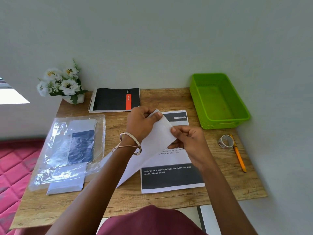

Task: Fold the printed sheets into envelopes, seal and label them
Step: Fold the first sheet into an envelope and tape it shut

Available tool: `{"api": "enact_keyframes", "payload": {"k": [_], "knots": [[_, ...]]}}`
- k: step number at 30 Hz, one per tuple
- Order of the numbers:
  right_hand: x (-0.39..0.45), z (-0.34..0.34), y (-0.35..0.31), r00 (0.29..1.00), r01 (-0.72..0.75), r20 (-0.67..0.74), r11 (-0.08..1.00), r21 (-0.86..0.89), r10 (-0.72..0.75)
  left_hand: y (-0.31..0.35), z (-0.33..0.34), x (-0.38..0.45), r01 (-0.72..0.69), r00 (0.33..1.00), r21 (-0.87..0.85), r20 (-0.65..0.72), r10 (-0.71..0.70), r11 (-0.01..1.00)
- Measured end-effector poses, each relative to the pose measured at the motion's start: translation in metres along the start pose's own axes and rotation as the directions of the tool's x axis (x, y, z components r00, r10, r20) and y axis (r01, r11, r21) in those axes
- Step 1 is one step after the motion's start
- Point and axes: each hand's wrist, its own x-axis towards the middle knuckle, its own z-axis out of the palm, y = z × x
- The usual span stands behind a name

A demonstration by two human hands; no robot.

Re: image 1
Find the person's right hand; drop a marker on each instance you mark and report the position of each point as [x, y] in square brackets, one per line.
[195, 146]

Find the person's left hand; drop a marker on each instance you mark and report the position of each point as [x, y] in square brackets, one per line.
[138, 123]

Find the person's right thumb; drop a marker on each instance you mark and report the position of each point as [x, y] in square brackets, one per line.
[178, 133]

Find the person's left thumb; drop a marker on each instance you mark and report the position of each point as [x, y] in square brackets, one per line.
[156, 116]

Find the white paper envelope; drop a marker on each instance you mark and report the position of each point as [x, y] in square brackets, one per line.
[156, 139]

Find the person's left forearm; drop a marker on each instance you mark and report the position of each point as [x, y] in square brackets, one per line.
[97, 188]

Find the person's right forearm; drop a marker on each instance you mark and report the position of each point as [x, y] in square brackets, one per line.
[225, 200]

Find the wide white gold bangle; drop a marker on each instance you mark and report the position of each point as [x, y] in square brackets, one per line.
[134, 138]

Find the black spiral notebook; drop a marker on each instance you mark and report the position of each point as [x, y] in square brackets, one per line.
[113, 99]

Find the printed paper sheet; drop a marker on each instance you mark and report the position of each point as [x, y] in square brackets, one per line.
[171, 178]

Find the thin gold bangle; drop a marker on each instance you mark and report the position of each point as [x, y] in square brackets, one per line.
[122, 146]

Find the clear tape roll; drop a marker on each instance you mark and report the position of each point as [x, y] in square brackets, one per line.
[226, 142]

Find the green plastic basket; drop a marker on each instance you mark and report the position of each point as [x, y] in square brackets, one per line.
[216, 102]

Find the orange pen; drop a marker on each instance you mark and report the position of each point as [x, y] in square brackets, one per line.
[239, 155]

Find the dark table leg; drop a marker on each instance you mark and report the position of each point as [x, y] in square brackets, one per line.
[201, 220]

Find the person's maroon clothing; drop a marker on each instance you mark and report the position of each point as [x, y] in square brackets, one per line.
[151, 222]

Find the white flowers in pot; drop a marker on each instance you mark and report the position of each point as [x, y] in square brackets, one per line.
[62, 84]

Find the white envelope with flap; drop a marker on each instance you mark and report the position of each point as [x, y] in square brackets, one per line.
[66, 182]

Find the clear plastic bag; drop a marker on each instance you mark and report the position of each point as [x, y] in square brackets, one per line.
[49, 154]

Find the bright window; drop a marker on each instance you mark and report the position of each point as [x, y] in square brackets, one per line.
[11, 95]

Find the pink quilted mattress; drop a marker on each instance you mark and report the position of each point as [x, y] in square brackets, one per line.
[14, 173]

